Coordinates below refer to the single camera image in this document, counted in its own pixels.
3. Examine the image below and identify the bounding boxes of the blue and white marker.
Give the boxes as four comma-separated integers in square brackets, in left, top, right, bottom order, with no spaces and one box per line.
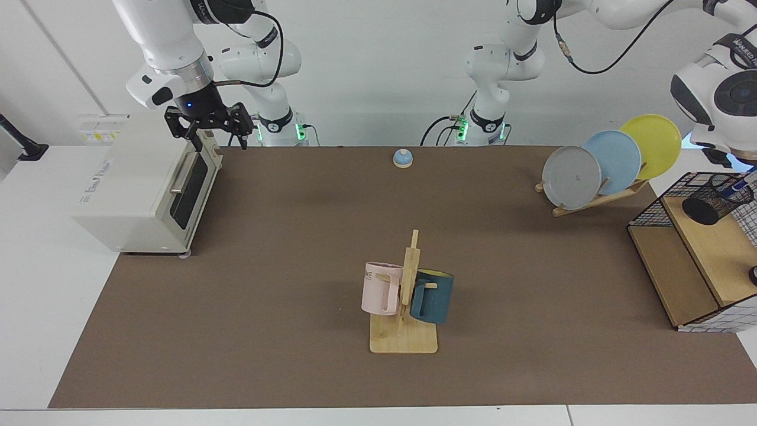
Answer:
[730,167,756,196]

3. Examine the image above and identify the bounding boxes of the black mesh pen holder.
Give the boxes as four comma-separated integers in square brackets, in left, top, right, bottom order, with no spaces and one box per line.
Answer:
[681,173,756,226]

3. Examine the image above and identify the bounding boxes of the pale toaster oven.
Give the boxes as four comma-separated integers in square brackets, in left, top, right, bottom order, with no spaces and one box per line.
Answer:
[71,112,224,259]

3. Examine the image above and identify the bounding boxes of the brown table cloth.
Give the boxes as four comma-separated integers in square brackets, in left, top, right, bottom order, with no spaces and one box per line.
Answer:
[48,145,757,409]

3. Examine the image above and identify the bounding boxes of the pink cup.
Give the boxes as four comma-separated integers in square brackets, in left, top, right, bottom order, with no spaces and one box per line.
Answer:
[361,262,404,316]

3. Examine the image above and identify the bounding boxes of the teal cup yellow inside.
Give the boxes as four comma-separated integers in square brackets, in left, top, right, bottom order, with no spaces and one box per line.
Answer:
[409,269,455,325]

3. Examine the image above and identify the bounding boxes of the wooden cup stand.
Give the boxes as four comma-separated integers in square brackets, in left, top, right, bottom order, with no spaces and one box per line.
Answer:
[370,230,439,354]

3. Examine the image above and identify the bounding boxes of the grey plate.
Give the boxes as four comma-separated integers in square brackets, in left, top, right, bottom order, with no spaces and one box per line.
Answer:
[542,146,603,211]

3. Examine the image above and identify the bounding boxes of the wooden plate rack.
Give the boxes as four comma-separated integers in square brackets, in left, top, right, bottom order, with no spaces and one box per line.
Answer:
[535,177,650,218]

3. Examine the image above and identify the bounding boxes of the light blue plate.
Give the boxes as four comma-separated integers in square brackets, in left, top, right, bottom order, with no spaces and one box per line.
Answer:
[583,130,642,196]

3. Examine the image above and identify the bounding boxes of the yellow plate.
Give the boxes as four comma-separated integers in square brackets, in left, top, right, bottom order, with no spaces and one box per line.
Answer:
[619,114,682,181]

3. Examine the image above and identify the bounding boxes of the white wall socket box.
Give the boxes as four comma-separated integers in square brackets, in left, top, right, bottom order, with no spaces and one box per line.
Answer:
[79,114,130,143]

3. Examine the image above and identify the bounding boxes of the black base cables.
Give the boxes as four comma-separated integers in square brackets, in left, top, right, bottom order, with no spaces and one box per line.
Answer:
[420,92,477,147]

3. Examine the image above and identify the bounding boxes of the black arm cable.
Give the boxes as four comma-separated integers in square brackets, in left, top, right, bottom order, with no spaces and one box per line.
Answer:
[553,0,675,75]

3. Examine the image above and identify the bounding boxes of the wire basket wooden floor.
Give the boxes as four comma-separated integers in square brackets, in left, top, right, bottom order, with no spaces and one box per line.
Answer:
[627,172,757,333]

